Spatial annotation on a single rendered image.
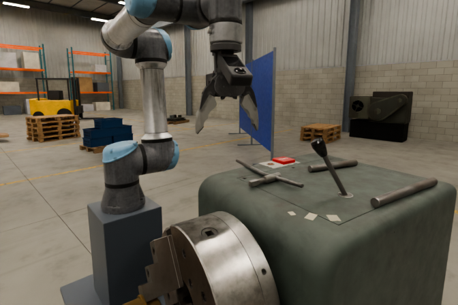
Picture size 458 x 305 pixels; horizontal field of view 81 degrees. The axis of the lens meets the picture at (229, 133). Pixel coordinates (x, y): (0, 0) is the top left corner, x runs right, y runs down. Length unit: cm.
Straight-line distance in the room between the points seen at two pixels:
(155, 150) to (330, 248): 69
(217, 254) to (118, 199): 55
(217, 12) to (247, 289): 54
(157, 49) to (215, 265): 76
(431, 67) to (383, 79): 135
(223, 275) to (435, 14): 1047
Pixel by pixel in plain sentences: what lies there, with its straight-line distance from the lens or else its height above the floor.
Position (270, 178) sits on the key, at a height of 127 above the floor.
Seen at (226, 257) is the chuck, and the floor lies 121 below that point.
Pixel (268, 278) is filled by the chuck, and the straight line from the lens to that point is 57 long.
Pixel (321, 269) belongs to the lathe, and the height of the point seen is 121.
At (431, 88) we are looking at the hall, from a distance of 1043.
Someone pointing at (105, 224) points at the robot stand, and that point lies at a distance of 97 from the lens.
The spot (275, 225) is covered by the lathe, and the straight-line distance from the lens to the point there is 60.
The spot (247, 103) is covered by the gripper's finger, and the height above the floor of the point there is 149.
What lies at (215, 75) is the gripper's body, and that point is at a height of 155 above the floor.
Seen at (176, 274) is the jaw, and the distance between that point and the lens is 64.
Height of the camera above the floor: 151
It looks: 9 degrees down
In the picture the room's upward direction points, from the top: straight up
